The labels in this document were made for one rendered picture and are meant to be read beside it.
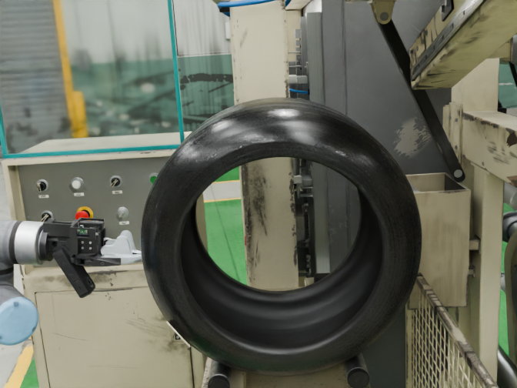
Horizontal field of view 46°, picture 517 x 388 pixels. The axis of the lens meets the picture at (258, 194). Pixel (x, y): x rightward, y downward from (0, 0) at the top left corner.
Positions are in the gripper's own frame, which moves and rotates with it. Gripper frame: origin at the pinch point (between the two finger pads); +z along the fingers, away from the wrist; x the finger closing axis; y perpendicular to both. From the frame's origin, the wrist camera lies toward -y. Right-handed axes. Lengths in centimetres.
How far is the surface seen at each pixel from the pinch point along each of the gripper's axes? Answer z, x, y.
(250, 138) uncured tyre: 21.6, -11.0, 28.3
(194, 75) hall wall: -88, 881, -16
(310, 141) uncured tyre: 32.4, -11.1, 28.5
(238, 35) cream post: 17, 26, 46
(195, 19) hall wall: -90, 890, 71
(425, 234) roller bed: 64, 19, 3
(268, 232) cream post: 26.7, 26.0, -1.2
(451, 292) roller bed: 72, 19, -12
